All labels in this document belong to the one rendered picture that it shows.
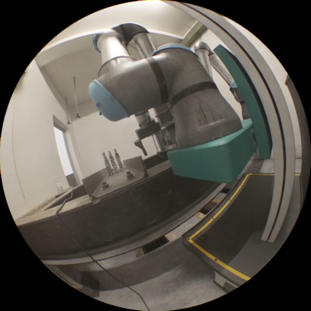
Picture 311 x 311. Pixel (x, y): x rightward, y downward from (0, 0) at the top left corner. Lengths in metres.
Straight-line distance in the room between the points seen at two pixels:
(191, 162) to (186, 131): 0.05
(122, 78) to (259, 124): 0.29
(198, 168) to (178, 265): 0.73
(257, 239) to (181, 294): 0.49
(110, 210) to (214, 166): 0.38
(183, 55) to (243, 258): 0.57
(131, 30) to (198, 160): 0.56
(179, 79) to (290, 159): 0.29
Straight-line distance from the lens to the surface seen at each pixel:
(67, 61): 2.56
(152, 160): 1.24
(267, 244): 0.49
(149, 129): 0.57
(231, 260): 0.45
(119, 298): 0.91
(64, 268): 0.83
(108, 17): 2.23
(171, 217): 0.51
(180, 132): 0.20
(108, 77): 0.22
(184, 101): 0.20
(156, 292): 0.81
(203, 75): 0.22
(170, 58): 0.23
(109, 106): 0.21
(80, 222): 0.49
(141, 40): 0.54
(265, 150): 0.29
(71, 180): 7.49
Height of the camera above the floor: 0.74
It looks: 4 degrees down
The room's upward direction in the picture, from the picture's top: 21 degrees counter-clockwise
